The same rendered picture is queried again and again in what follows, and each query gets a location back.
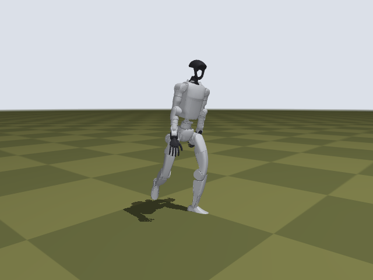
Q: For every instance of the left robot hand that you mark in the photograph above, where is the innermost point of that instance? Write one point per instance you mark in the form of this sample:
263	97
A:
200	132

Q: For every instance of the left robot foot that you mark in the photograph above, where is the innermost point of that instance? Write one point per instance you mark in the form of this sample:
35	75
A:
197	210

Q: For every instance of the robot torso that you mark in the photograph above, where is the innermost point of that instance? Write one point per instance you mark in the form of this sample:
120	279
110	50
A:
190	105

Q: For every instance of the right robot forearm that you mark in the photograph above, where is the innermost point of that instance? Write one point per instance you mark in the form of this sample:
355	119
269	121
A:
174	122

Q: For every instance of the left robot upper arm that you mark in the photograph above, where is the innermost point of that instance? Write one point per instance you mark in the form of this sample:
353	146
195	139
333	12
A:
203	111

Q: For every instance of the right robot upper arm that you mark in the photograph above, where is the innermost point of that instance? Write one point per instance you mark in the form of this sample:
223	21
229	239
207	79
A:
179	89

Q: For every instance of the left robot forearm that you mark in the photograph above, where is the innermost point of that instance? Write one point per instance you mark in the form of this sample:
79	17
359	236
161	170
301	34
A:
200	123

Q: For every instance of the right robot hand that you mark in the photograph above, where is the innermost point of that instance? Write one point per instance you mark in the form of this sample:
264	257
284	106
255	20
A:
175	144

